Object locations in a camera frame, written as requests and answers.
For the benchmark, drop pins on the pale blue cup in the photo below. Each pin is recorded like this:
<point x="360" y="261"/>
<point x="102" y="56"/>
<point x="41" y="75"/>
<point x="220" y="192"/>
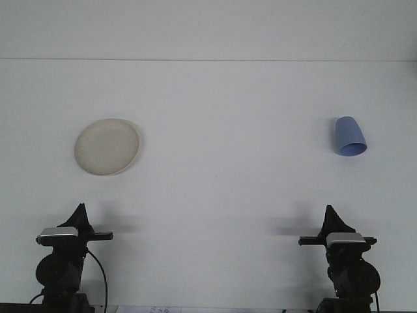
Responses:
<point x="350" y="135"/>

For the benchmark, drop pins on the pale round plate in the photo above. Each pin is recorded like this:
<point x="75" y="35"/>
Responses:
<point x="107" y="146"/>

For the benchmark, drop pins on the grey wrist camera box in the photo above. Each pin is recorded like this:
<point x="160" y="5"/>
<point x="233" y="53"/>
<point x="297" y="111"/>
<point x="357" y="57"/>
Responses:
<point x="58" y="235"/>
<point x="345" y="239"/>

